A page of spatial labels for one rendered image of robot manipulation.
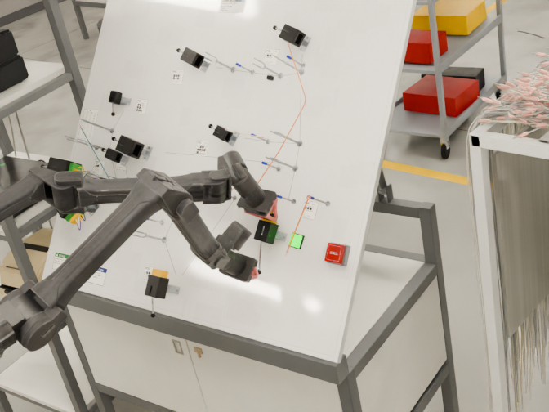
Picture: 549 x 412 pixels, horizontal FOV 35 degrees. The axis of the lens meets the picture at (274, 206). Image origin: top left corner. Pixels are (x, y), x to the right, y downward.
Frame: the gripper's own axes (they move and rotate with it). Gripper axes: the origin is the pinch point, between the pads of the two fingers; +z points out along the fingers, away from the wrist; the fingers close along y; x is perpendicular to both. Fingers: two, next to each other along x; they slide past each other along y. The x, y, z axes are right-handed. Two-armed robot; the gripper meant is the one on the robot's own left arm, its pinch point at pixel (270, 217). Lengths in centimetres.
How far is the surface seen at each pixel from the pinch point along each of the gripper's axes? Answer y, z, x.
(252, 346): 0.0, 20.9, 30.2
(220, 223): 21.6, 8.0, 1.8
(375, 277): -10.7, 47.1, -10.5
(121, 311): 52, 22, 33
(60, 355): 95, 50, 48
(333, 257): -20.6, 6.2, 4.5
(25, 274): 95, 17, 33
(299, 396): -9, 40, 34
